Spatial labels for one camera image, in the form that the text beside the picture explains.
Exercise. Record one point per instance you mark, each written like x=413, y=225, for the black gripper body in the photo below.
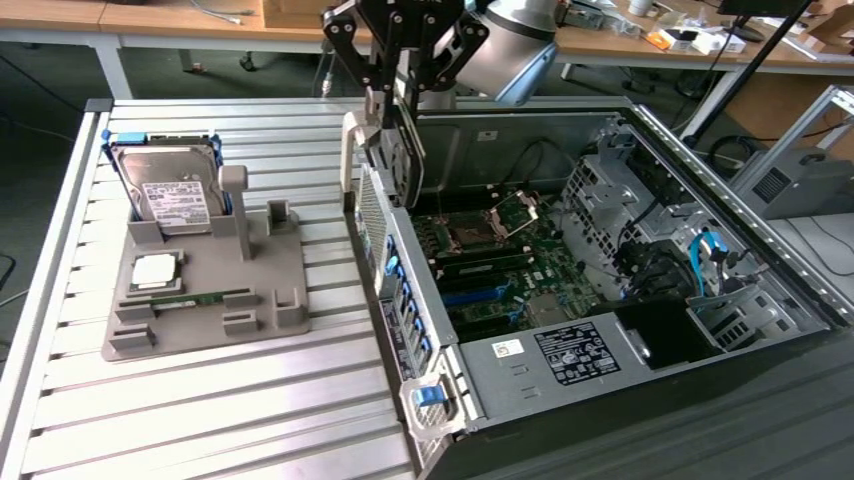
x=414, y=20

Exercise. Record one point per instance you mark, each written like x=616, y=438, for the graphics card with metal bracket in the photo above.
x=404, y=160

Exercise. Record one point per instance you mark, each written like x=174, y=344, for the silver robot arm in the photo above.
x=514, y=50

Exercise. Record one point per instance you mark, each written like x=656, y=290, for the cardboard box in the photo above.
x=294, y=12
x=835, y=30

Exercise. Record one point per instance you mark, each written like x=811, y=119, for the black caster wheel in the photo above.
x=249, y=62

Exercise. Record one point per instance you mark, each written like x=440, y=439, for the grey metal drive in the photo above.
x=590, y=17

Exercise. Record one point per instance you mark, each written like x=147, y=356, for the white mug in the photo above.
x=642, y=6

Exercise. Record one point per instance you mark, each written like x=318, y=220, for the orange and white box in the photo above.
x=668, y=40

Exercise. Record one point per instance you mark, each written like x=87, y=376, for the metal socket cover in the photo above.
x=516, y=212

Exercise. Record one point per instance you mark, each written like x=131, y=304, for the wooden desk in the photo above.
x=681, y=56
x=61, y=20

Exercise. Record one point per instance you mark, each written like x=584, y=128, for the grey perforated disk bay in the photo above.
x=601, y=190

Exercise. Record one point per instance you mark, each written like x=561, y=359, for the CPU socket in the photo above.
x=476, y=232

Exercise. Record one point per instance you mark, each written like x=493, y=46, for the hard disk in blue caddy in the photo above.
x=167, y=180

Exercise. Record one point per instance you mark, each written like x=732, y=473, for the black expansion slot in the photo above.
x=484, y=262
x=470, y=276

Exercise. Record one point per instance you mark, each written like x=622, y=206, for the black monitor stand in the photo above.
x=741, y=25

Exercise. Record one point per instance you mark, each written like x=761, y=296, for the black stand pole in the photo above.
x=748, y=75

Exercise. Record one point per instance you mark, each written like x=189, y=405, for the green motherboard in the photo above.
x=554, y=270

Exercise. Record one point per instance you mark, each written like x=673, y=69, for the blue expansion slot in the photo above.
x=474, y=296

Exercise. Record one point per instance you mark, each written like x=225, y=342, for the open PC case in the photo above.
x=401, y=300

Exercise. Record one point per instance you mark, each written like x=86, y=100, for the silver chipset heat sink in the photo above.
x=549, y=308

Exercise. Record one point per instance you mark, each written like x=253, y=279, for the silver CPU chip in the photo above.
x=155, y=272

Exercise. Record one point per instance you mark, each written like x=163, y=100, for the green RAM stick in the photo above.
x=190, y=299

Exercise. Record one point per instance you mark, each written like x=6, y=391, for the grey computer box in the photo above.
x=801, y=185

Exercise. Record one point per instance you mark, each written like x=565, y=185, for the grey parts rack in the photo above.
x=201, y=330

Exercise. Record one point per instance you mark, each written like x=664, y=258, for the grey power supply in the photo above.
x=521, y=380

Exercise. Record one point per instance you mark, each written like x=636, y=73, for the blue case latch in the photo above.
x=429, y=396

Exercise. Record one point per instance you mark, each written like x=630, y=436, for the aluminium frame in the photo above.
x=831, y=100

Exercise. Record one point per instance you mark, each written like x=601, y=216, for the grey metal bay bracket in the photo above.
x=741, y=320

